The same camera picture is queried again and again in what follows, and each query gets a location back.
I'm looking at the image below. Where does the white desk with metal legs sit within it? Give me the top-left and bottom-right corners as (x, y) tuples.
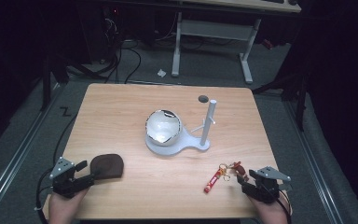
(105, 0), (302, 85)

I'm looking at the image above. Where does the small red object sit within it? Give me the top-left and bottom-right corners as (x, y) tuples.
(261, 38), (275, 50)

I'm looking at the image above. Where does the metal floor rail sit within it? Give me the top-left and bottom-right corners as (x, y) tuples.
(282, 100), (345, 224)
(0, 83), (63, 217)

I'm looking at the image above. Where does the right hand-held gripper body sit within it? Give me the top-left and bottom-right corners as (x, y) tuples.
(241, 165), (293, 205)

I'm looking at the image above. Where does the shiny silver bowl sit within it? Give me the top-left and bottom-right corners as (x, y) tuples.
(145, 108), (183, 147)

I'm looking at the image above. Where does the dark computer tower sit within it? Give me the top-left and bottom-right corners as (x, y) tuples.
(76, 2), (123, 64)

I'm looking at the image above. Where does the black metal stand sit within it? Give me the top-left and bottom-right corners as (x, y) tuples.
(251, 71), (310, 133)
(38, 52), (71, 112)

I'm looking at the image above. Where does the person's right hand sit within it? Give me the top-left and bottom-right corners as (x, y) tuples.
(247, 191), (293, 224)

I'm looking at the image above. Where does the person's left hand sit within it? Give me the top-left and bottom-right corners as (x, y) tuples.
(48, 186), (90, 224)

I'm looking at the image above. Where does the brown pouch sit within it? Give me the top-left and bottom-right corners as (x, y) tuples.
(90, 153), (125, 181)

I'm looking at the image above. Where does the white stand with post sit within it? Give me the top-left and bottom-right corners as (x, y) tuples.
(145, 99), (218, 157)

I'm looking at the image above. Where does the red keychain with rings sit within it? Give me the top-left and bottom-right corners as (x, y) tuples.
(202, 161), (250, 194)

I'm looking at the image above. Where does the bundle of black floor cables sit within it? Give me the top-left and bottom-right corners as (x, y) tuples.
(101, 12), (143, 85)

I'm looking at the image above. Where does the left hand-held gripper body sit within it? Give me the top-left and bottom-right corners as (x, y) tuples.
(48, 156), (86, 200)

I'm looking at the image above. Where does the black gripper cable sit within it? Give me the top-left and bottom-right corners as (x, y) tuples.
(275, 189), (294, 218)
(34, 114), (78, 224)

